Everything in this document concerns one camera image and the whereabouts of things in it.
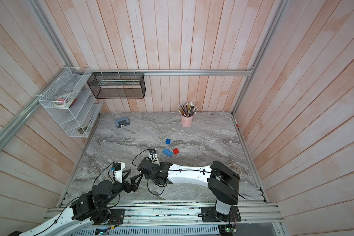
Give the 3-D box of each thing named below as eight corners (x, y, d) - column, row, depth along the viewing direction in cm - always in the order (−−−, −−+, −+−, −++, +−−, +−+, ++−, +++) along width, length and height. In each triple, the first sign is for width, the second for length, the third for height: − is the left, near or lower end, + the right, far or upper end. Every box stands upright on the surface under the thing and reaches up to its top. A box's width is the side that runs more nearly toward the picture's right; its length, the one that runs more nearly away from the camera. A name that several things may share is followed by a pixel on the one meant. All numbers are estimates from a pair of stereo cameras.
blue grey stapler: (117, 128, 113) (116, 126, 111) (115, 122, 118) (114, 119, 115) (130, 124, 116) (129, 121, 113) (128, 118, 120) (127, 115, 118)
